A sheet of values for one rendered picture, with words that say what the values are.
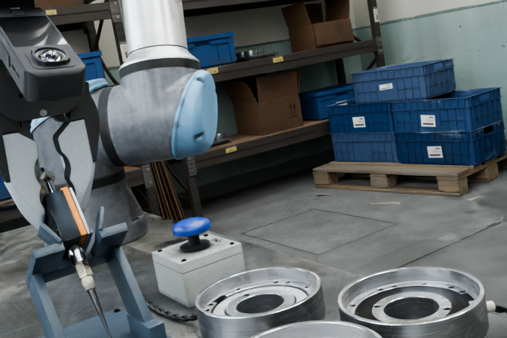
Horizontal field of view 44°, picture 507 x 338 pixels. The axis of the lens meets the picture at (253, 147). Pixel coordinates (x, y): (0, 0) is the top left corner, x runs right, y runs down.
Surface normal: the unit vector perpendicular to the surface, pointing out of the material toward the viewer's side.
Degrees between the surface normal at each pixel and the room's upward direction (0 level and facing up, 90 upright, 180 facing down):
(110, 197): 73
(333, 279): 0
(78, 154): 94
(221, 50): 90
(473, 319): 90
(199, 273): 90
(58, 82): 122
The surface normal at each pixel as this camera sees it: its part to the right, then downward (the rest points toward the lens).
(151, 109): -0.17, -0.08
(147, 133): -0.10, 0.34
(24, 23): 0.20, -0.82
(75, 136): 0.57, 0.09
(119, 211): 0.65, -0.32
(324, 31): 0.40, -0.04
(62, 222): 0.36, -0.54
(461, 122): -0.76, 0.22
